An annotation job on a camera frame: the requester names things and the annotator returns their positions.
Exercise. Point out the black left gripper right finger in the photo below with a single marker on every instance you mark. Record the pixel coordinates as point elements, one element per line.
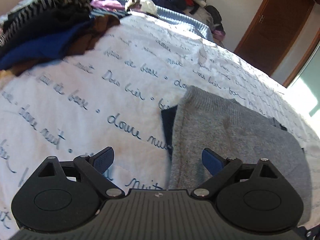
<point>251,197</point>

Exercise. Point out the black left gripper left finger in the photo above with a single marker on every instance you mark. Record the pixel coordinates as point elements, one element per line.
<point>62,195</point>

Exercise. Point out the grey knit sweater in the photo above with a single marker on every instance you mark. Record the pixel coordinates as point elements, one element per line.
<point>294,168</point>

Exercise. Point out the pile of dark clothes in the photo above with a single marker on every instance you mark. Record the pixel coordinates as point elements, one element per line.
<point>44,30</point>

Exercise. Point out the white script-print bedspread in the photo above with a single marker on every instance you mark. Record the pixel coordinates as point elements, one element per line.
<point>114,95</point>

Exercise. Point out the navy blue folded sweater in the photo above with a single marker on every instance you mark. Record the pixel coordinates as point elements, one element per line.
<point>227,128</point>

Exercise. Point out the brown wooden door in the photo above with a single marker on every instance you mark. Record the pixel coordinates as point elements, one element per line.
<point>272,33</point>

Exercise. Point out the blue white striped basket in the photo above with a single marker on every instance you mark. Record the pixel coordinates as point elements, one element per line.
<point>173,17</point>

